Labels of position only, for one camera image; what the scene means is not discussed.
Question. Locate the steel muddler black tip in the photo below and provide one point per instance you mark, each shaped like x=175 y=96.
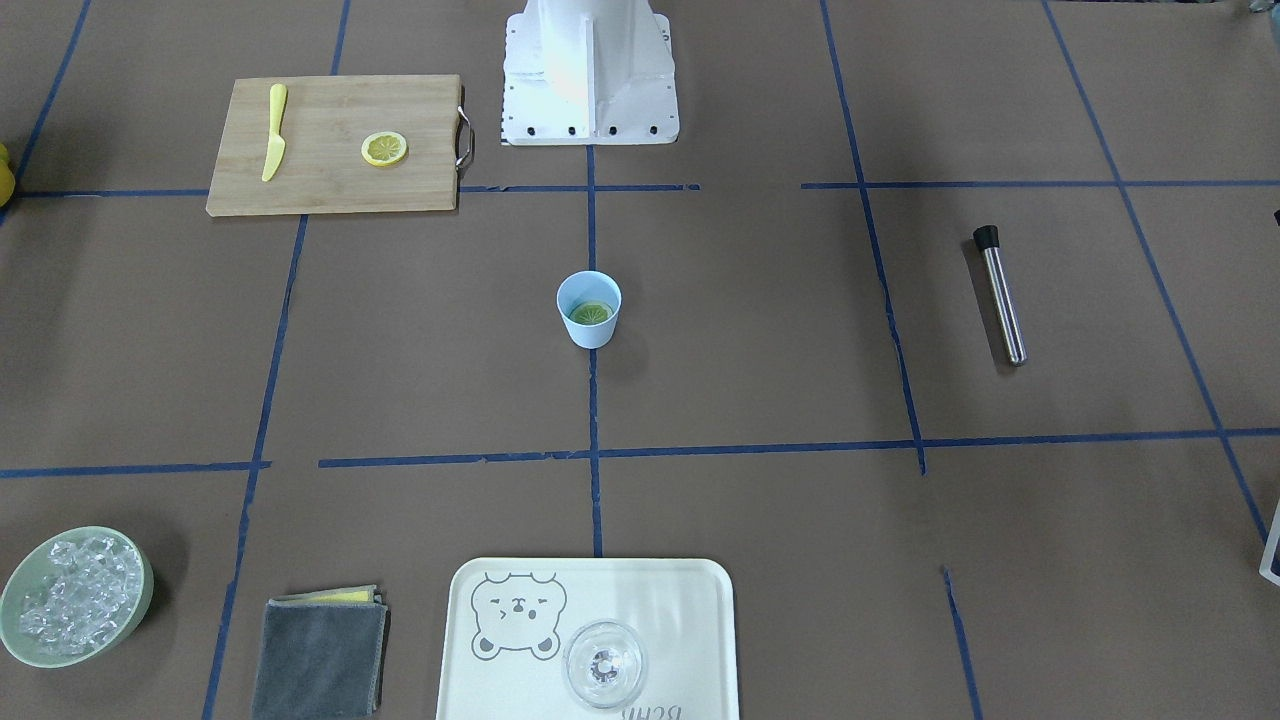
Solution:
x=988 y=245

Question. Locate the yellow lemon half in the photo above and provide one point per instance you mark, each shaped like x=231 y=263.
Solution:
x=591 y=313

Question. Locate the light blue paper cup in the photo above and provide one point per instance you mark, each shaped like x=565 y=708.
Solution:
x=589 y=286

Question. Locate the cream bear serving tray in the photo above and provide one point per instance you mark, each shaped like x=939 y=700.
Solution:
x=509 y=622

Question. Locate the clear wine glass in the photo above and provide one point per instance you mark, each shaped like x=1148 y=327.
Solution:
x=605 y=665

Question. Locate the wooden cutting board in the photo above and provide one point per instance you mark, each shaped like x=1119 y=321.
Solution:
x=353 y=144

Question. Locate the grey folded cloth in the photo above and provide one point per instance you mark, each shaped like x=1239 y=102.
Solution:
x=321 y=655

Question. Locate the yellow plastic knife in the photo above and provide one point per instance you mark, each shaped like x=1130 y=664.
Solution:
x=275 y=151

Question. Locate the green bowl of ice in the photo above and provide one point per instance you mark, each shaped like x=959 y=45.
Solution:
x=77 y=596

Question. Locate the whole yellow lemons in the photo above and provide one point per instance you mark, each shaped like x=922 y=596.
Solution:
x=8 y=181

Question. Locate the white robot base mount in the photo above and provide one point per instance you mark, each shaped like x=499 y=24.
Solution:
x=589 y=73

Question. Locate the white wire cup rack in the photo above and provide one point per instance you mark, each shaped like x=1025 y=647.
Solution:
x=1270 y=556

